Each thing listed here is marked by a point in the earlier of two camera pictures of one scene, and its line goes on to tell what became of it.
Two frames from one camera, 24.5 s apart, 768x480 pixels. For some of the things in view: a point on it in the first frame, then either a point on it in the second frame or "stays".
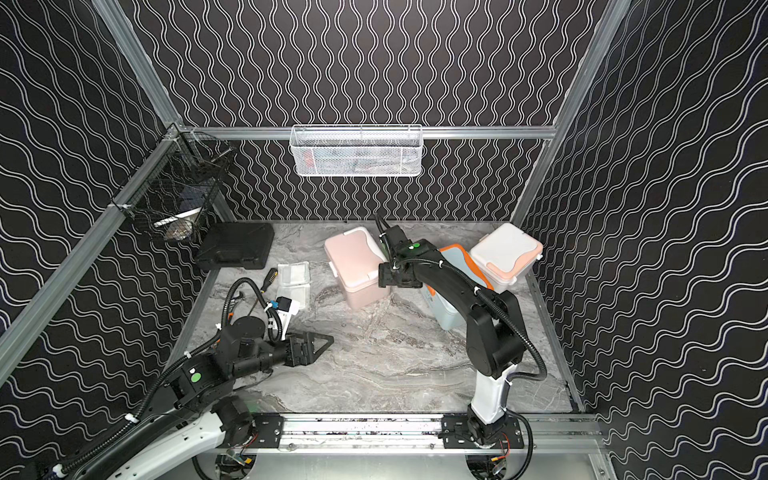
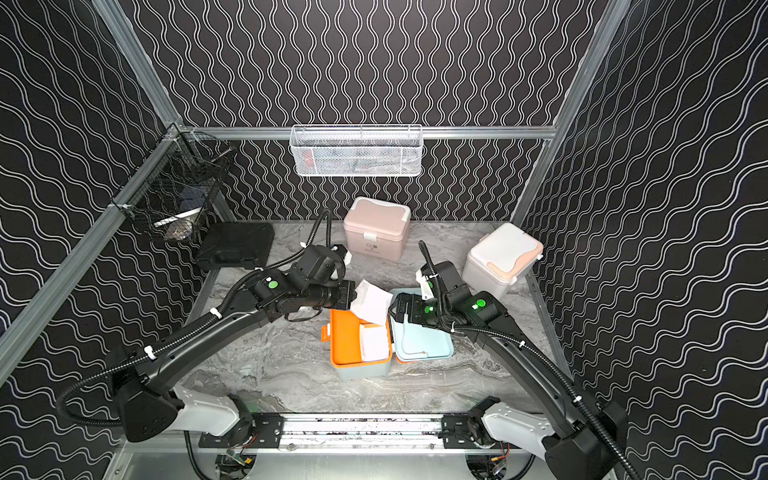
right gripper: [384, 278] → [414, 301]
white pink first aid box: [506, 254] stays
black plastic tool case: [247, 244] stays
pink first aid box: [354, 256] → [376, 229]
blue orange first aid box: [447, 316] → [412, 332]
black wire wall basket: [171, 194] stays
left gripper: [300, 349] → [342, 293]
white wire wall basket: [356, 150] stays
